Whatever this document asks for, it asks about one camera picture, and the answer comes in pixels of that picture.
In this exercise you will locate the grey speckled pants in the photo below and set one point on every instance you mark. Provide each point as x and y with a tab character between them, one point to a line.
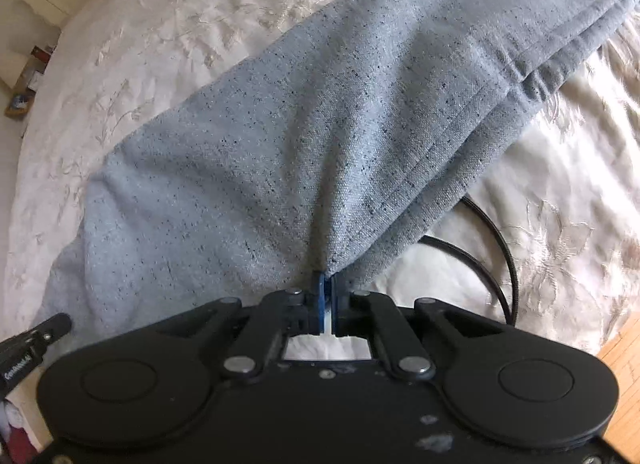
310	119

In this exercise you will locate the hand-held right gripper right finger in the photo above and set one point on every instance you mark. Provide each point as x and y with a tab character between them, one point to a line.
339	301

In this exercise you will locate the cardboard box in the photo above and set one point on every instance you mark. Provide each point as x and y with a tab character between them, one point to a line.
22	99

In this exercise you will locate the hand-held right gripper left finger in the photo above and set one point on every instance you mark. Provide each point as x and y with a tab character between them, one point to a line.
317	301

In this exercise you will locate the cream embroidered bedspread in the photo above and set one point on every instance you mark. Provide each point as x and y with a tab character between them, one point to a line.
150	39

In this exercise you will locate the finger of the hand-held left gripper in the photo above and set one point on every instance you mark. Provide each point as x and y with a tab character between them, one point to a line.
54	326

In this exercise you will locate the red and white cloth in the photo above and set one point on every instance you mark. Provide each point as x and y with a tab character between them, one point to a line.
17	436

